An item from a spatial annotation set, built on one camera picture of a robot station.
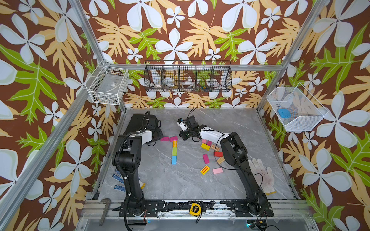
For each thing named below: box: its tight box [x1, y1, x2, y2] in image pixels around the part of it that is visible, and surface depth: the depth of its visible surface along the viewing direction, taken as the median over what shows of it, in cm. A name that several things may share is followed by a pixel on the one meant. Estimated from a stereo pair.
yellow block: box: [200, 142, 211, 151], surface depth 98 cm
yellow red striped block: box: [200, 165, 211, 176], surface depth 88 cm
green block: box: [171, 147, 178, 156], surface depth 97 cm
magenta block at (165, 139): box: [159, 136, 170, 142], surface depth 103 cm
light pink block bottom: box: [211, 167, 224, 175], surface depth 88 cm
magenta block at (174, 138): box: [168, 135, 179, 142], surface depth 105 cm
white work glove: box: [248, 157, 277, 195], surface depth 87 cm
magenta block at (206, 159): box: [202, 154, 210, 165], surface depth 95 cm
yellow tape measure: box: [188, 202, 202, 217], surface depth 74 cm
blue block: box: [171, 155, 177, 165], surface depth 93 cm
